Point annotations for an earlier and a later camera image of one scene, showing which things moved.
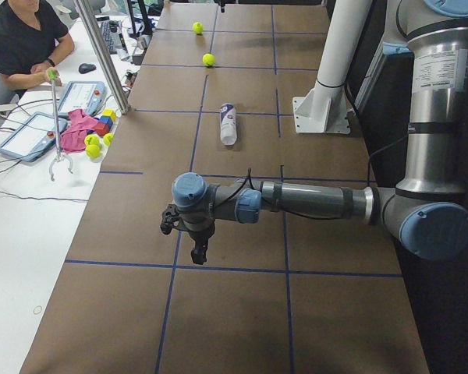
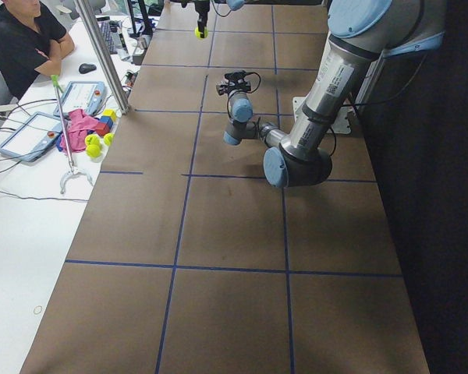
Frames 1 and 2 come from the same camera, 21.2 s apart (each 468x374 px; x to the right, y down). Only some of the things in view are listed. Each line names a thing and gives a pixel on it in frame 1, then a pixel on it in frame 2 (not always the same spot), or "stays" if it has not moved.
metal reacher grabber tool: x=52 y=74 to x=65 y=138
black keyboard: x=109 y=42 stays
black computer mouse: x=86 y=68 stays
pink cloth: x=72 y=139 stays
